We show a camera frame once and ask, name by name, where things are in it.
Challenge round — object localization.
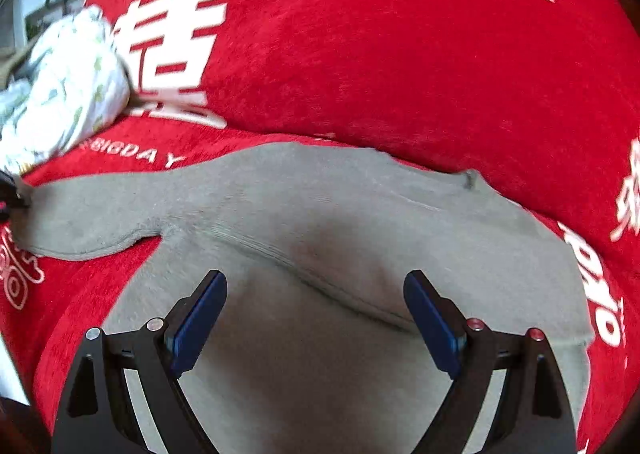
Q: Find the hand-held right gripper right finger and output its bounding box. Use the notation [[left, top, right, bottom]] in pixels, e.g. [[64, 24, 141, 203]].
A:
[[403, 270, 579, 454]]

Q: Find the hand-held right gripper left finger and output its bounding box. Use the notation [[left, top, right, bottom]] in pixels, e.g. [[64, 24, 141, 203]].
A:
[[50, 270, 228, 454]]

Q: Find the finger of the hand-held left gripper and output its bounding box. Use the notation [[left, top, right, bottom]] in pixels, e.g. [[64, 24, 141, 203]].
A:
[[0, 171, 31, 216]]

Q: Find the white patterned cloth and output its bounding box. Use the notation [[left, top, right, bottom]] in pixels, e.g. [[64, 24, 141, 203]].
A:
[[0, 7, 132, 175]]

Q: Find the small grey sweater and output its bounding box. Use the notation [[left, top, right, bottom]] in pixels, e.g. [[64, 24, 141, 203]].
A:
[[15, 141, 596, 454]]

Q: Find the red printed blanket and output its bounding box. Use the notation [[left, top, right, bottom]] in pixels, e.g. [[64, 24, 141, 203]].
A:
[[0, 0, 640, 454]]

